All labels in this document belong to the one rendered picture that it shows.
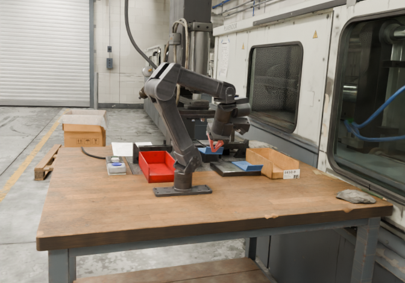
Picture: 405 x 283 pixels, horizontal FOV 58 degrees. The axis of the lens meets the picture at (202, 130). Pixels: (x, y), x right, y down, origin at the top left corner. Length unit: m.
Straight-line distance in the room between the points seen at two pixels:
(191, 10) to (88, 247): 1.08
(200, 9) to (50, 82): 9.31
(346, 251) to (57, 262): 1.17
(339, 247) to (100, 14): 9.76
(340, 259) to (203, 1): 1.27
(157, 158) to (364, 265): 0.89
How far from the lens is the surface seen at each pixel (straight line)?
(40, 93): 10.91
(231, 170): 1.51
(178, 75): 1.15
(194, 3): 1.70
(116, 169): 1.47
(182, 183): 1.25
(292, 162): 1.58
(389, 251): 1.54
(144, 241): 1.08
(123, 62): 10.79
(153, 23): 10.91
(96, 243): 1.03
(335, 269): 1.84
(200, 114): 1.61
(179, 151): 1.22
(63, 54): 10.79
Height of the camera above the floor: 1.33
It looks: 10 degrees down
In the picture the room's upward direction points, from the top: 3 degrees clockwise
